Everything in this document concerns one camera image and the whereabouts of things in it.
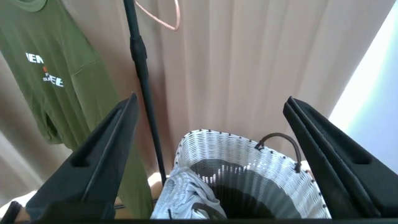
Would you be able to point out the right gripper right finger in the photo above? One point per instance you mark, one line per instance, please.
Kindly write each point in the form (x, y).
(351, 174)

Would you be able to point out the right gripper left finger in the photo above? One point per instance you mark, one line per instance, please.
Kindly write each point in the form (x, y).
(90, 174)

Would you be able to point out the pale grey shorts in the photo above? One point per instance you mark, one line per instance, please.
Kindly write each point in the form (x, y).
(183, 193)

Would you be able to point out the green printed t-shirt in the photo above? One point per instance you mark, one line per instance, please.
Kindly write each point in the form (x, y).
(62, 46)

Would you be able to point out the white laundry basket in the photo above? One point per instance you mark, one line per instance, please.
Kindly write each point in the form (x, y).
(264, 161)

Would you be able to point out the black clothes rack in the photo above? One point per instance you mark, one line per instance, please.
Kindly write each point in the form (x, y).
(141, 68)

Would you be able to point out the pink clothes hanger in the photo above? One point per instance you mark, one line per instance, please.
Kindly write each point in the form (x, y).
(177, 18)

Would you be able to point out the beige curtain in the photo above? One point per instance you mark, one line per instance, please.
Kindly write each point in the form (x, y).
(248, 62)

